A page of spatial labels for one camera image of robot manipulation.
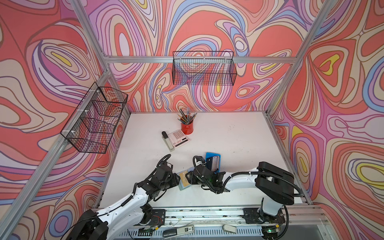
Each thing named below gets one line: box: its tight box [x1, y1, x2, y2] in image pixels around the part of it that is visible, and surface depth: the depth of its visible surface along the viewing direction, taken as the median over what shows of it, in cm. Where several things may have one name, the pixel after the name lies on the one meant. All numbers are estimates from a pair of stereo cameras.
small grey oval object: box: [222, 224, 237, 234], surface depth 70 cm
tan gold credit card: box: [179, 170, 190, 187], surface depth 86 cm
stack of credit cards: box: [207, 155, 220, 172], surface depth 90 cm
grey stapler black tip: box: [161, 131, 175, 152], surface depth 101 cm
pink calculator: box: [167, 129, 190, 149], surface depth 103 cm
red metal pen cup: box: [181, 122, 194, 135], surface depth 107 cm
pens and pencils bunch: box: [176, 107, 198, 125], surface depth 103 cm
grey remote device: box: [162, 225, 195, 239], surface depth 68 cm
